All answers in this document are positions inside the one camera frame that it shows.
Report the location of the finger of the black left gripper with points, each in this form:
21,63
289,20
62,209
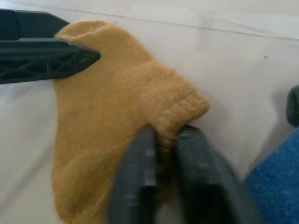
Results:
30,24
46,58

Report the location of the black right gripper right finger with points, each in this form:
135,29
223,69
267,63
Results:
205,182

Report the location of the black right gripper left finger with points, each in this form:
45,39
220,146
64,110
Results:
130,177

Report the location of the mustard yellow sock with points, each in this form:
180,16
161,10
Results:
105,105

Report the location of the blue and grey sock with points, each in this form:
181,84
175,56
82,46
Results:
275,182

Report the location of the small dark rounded object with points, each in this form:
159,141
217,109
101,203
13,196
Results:
293,106

